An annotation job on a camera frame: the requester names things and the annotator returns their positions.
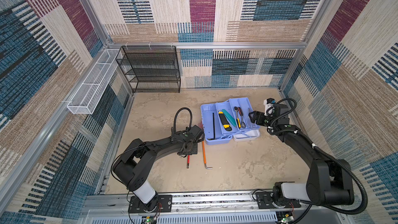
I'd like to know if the teal utility knife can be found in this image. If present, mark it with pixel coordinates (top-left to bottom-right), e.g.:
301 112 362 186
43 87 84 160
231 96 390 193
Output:
222 109 237 127

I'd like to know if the black hex key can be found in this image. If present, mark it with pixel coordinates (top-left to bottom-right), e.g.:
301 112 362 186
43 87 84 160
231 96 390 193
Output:
208 113 216 141

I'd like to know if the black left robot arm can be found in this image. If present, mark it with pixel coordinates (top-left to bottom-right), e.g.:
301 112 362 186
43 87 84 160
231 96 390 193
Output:
111 107 204 211

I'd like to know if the yellow black handle ratchet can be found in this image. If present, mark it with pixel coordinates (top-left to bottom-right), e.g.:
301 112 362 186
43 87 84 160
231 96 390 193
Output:
234 106 241 129

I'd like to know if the white and blue toolbox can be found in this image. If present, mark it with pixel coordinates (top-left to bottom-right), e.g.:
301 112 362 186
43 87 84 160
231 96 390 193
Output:
200 97 260 145

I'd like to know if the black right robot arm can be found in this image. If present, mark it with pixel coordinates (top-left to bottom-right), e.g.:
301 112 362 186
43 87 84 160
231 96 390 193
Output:
248 98 369 215

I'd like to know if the aluminium front rail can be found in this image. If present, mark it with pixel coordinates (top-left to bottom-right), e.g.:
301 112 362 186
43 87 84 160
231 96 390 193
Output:
80 188 343 215

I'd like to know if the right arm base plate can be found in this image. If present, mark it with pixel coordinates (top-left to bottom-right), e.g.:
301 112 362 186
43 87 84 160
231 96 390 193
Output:
252 190 302 209

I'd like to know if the black yellow utility knife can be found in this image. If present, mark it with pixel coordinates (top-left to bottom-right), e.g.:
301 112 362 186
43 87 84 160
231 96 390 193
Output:
218 111 232 132

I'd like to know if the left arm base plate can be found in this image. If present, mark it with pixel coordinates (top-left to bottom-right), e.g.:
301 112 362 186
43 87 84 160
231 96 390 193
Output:
128 195 173 214

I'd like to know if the black wire shelf rack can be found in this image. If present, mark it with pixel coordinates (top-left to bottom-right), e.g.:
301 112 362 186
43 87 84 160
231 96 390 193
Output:
116 46 181 93

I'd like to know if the white wire mesh basket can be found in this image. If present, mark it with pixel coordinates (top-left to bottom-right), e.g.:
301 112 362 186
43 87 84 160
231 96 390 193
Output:
67 49 119 115

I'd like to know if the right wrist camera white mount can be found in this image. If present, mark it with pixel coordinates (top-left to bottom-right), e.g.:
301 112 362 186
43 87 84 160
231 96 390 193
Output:
264 98 276 116

